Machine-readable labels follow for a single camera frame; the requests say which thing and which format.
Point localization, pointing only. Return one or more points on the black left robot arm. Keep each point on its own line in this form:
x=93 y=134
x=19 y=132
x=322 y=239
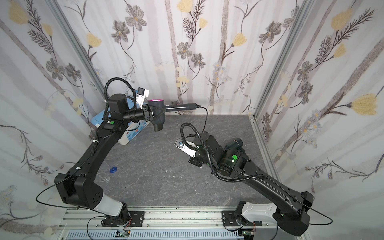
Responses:
x=77 y=186

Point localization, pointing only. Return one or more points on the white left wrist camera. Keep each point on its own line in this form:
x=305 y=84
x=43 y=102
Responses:
x=141 y=96

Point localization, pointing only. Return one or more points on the black hair dryer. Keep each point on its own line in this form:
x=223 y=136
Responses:
x=158 y=111

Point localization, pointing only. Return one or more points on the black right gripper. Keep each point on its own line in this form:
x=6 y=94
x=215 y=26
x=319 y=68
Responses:
x=196 y=159

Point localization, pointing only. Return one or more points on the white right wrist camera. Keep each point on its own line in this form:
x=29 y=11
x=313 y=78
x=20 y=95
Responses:
x=191 y=151

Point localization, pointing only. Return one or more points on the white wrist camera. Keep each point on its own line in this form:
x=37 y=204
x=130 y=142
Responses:
x=191 y=151
x=141 y=96

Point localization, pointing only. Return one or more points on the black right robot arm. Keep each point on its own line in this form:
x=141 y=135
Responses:
x=231 y=164

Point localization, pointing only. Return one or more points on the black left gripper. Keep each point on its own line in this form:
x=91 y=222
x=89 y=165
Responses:
x=150 y=112

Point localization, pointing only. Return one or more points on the blue lid storage box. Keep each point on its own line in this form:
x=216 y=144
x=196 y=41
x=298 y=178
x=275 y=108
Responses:
x=129 y=129

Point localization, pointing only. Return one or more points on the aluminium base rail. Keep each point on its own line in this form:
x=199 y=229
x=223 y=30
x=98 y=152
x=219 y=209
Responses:
x=174 y=223

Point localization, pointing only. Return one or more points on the small blue cap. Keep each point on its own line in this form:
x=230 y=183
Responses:
x=113 y=169

